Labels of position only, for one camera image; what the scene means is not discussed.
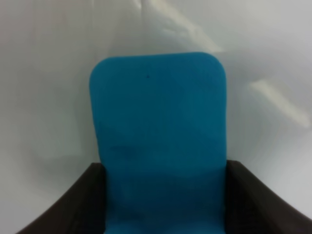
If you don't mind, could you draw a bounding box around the white whiteboard with aluminium frame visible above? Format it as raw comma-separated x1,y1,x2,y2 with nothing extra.
0,0,312,234

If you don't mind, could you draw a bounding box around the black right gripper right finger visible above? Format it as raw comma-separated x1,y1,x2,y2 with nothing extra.
225,160,312,234

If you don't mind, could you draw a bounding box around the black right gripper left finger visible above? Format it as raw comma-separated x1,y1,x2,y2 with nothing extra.
19,163,107,234

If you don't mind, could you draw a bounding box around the teal whiteboard eraser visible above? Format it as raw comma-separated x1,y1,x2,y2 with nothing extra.
89,52,227,234

